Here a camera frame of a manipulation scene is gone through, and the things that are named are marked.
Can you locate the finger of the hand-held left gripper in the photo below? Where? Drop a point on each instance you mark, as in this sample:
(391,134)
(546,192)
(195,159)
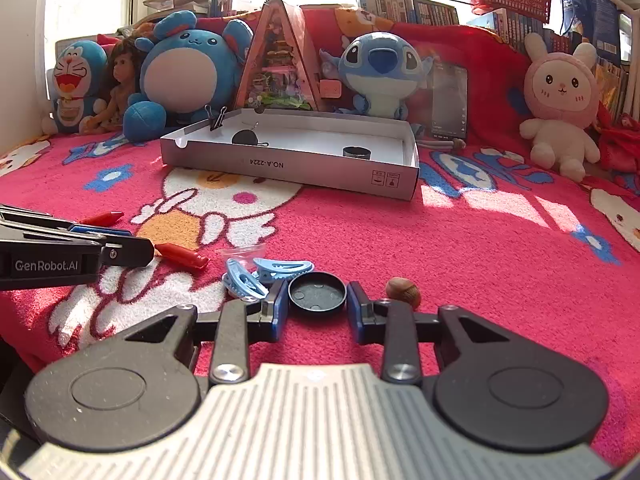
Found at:
(127,252)
(100,231)

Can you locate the pink bunny plush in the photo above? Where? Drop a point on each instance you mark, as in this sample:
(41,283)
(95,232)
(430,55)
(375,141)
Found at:
(560,90)

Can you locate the brown nut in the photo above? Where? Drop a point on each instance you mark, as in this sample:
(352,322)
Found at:
(402,290)

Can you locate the black smartphone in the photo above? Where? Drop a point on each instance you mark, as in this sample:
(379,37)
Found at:
(450,100)

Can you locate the crumpled red cloth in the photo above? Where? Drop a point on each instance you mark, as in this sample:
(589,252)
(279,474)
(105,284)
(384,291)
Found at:
(620,142)

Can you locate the round blue mouse plush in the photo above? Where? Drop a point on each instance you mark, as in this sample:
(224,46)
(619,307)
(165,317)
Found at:
(185,75)

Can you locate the red alligator clip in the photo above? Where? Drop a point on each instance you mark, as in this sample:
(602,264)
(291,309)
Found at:
(102,218)
(182,255)

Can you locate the brown-haired doll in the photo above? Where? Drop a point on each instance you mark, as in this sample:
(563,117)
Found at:
(122,67)

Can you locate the triangular miniature house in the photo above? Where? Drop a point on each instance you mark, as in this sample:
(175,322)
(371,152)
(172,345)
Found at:
(280,60)

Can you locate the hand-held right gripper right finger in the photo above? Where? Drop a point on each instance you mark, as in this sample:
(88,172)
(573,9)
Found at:
(355,310)

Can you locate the blue alien plush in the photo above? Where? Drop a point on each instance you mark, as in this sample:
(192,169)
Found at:
(377,65)

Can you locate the blue plastic clip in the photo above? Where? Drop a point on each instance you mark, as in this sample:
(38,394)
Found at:
(282,266)
(240,280)

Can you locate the blue carton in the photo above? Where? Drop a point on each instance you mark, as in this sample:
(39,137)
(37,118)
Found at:
(595,20)

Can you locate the small pink switch box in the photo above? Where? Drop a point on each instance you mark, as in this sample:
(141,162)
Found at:
(331,88)

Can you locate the row of books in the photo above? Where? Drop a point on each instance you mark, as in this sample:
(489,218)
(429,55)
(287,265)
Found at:
(425,10)

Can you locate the white cardboard box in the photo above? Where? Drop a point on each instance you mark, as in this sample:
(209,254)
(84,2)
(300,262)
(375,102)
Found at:
(300,170)

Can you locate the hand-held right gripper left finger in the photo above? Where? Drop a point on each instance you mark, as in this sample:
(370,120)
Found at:
(281,310)

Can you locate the clear plastic dome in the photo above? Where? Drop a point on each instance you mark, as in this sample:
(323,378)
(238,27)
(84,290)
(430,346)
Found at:
(242,252)

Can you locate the black round lid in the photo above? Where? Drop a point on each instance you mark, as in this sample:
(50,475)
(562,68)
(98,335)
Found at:
(316,295)
(244,138)
(357,154)

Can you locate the blue robot cat plush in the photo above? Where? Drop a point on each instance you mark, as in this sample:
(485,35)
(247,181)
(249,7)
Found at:
(75,75)

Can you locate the red printed blanket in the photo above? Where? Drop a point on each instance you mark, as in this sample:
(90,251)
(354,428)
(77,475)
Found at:
(400,230)

